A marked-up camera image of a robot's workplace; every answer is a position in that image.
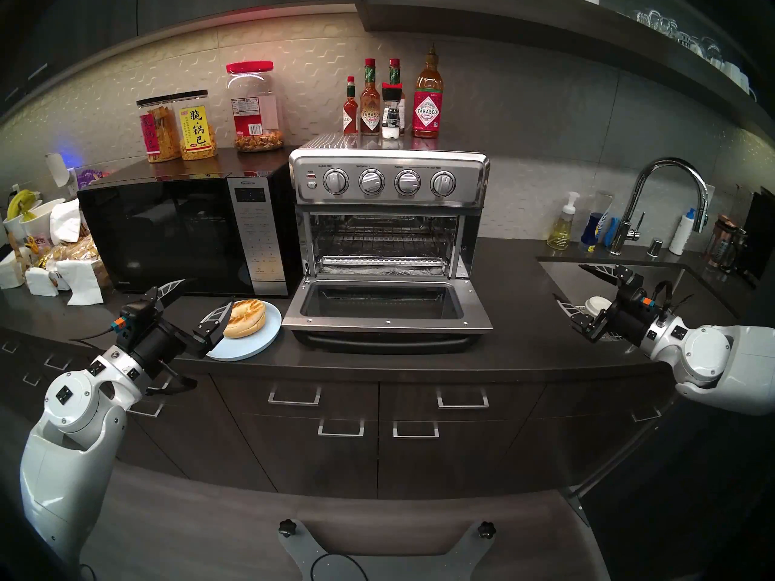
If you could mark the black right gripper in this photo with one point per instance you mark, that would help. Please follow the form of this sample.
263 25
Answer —
629 313

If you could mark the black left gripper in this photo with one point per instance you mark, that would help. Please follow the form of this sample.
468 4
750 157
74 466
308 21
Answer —
154 344

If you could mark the toasted bagel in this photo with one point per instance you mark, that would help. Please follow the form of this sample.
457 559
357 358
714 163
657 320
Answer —
247 318

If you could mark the light blue plate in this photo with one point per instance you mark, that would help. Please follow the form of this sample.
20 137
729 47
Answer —
266 338

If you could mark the glass oven door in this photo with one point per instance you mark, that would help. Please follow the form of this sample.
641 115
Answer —
387 327

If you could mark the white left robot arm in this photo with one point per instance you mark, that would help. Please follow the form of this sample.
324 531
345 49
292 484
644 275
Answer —
60 477

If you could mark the silver oven knob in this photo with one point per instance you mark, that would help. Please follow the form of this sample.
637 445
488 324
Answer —
443 184
407 182
372 181
335 181

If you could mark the foil lined oven tray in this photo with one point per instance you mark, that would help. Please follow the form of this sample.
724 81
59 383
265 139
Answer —
381 272

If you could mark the stainless steel toaster oven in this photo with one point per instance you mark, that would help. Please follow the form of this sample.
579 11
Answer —
387 159

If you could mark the stainless steel sink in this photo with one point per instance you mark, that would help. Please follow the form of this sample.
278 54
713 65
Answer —
566 280

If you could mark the chrome gooseneck faucet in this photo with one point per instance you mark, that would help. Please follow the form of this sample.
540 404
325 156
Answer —
616 242

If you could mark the blue dish soap bottle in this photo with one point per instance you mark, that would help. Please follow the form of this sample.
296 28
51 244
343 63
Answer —
592 232

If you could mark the blue sponge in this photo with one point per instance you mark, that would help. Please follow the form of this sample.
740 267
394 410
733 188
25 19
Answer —
610 232

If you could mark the chrome sink fitting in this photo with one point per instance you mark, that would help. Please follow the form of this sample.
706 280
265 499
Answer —
654 248

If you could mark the yellow liquid soap dispenser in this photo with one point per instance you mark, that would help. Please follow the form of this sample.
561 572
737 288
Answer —
563 229

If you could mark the black silver microwave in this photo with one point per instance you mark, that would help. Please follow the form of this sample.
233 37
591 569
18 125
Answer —
181 235

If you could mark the white bottle blue cap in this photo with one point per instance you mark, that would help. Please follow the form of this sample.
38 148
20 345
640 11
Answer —
680 238

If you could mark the white paper napkin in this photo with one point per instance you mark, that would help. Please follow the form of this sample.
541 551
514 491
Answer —
82 286

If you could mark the glass french press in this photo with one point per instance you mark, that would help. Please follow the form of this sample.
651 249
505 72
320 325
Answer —
722 247

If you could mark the clear bag of bread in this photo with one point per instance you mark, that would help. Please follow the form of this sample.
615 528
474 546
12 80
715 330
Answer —
69 250

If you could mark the white container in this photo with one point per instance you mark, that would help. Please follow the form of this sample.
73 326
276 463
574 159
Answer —
41 281

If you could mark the white paper bag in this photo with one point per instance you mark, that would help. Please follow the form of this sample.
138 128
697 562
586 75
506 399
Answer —
65 223

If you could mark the purple snack packet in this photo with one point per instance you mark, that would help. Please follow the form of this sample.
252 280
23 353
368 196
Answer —
91 177

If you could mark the white bowl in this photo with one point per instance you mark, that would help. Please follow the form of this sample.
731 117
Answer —
39 219

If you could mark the black countertop appliance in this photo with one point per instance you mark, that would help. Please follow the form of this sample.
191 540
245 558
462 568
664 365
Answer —
763 235

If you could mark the red label snack jar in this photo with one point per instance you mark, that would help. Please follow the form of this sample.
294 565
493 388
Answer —
154 135

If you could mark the white box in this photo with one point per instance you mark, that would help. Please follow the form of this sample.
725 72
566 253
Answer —
9 271

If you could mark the yellow label snack jar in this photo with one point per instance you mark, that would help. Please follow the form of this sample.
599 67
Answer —
197 129

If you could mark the white paper roll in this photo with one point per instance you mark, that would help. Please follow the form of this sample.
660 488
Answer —
57 169

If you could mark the yellow bananas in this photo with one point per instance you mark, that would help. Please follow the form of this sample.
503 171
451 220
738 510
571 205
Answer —
18 201

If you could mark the red lid clear snack jar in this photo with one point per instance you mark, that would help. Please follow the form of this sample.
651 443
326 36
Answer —
254 114

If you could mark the dark wood base cabinet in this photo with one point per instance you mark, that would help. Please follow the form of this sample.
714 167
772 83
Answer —
339 465

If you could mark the large orange Tabasco bottle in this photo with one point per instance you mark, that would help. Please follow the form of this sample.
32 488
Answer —
427 111

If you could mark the small red Tabasco bottle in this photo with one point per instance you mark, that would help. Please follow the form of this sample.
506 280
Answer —
350 114

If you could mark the white mug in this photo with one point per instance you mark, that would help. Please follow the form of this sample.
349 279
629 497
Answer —
718 62
734 74

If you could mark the brown sauce Tabasco bottle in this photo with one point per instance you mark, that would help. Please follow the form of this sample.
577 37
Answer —
370 114

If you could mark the clear drinking glass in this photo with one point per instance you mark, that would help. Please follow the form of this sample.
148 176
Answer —
708 46
666 26
643 18

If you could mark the green neck sauce bottle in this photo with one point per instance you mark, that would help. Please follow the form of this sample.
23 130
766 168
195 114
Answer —
395 71

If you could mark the black bracket knob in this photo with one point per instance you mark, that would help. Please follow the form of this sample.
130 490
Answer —
287 528
486 529

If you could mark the dark wall shelf unit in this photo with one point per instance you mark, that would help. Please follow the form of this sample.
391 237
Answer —
484 17

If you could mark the grey wall cabinet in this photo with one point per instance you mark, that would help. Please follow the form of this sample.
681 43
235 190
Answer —
212 5

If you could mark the grey robot base bracket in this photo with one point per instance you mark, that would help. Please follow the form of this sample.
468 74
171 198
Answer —
387 564

